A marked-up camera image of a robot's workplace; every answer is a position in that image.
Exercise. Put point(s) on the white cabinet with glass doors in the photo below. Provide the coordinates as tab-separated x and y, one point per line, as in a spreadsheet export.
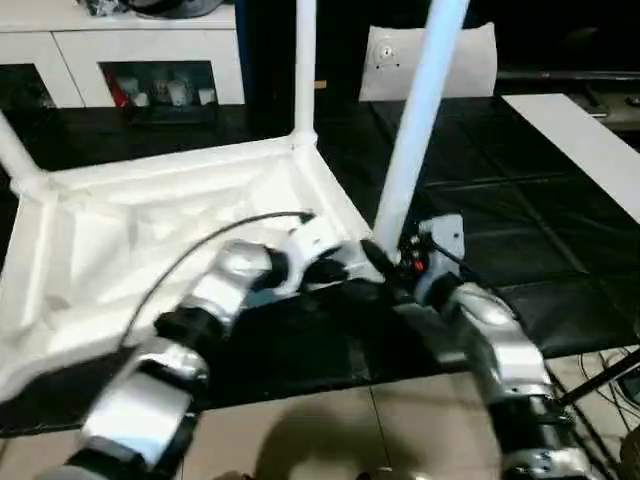
60	50

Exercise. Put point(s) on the black stand leg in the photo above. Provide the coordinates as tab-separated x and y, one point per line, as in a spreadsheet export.
600	378

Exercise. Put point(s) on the small tan label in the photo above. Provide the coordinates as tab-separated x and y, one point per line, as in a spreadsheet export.
320	85

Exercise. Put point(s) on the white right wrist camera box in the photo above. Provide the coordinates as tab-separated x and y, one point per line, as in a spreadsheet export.
442	238

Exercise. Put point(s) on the white flat board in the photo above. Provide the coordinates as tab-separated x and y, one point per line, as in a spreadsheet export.
580	150

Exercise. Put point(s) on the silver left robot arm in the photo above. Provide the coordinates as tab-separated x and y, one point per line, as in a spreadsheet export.
190	330

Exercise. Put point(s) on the white plastic table top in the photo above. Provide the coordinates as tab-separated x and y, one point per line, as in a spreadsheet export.
110	240

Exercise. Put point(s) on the white plastic bag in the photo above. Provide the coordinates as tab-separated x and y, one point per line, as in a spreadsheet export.
465	60

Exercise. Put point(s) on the white plastic table leg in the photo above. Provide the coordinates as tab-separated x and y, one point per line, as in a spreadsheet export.
420	110
18	160
306	65

